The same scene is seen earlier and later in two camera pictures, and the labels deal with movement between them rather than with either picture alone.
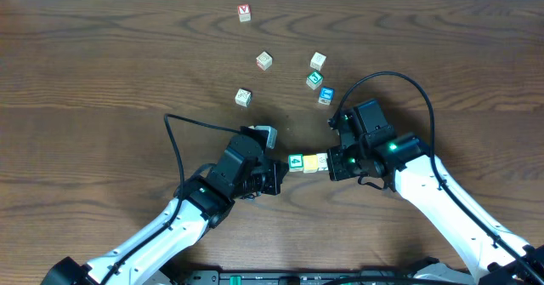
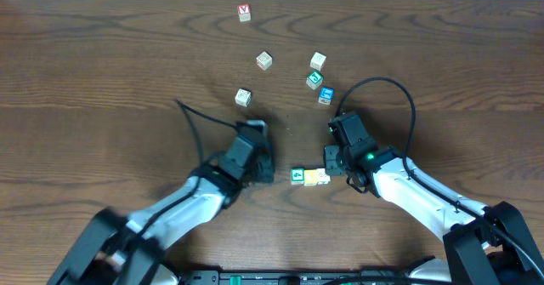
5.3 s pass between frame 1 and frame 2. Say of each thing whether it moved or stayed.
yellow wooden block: moved
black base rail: stayed
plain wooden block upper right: stayed
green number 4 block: moved
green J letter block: stayed
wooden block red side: stayed
